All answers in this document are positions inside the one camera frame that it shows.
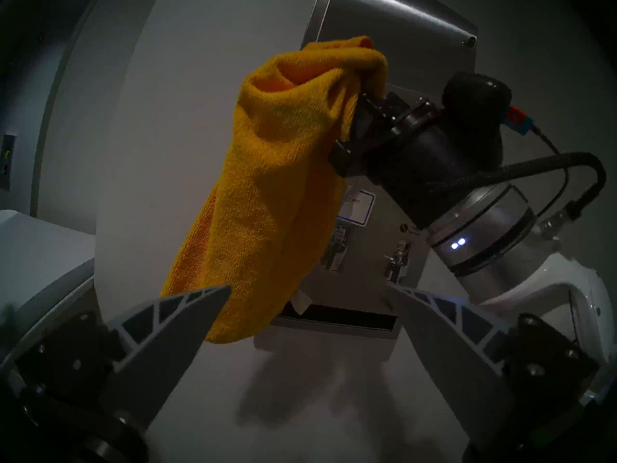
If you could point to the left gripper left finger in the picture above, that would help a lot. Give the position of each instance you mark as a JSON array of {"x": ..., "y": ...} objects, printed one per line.
[{"x": 159, "y": 341}]

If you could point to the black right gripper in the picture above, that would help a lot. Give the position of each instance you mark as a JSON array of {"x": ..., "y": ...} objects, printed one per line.
[{"x": 424, "y": 168}]

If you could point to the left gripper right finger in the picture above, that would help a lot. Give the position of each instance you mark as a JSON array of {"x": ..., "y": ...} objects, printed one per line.
[{"x": 462, "y": 360}]

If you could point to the yellow microfiber cloth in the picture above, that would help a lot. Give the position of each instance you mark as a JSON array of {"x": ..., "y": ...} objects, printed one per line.
[{"x": 270, "y": 201}]

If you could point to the white blue-edged dispenser label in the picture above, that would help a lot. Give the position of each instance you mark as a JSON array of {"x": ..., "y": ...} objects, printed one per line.
[{"x": 359, "y": 206}]

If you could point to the dispenser key lock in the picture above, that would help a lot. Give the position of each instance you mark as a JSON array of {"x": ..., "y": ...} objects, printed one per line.
[{"x": 469, "y": 41}]

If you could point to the white folding table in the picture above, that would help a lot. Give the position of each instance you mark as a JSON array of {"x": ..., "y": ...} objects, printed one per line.
[{"x": 38, "y": 254}]

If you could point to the stainless steel wall dispenser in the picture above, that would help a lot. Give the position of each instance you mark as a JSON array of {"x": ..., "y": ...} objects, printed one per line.
[{"x": 395, "y": 33}]

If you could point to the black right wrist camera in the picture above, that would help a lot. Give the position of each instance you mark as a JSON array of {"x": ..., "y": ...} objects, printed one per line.
[{"x": 475, "y": 105}]

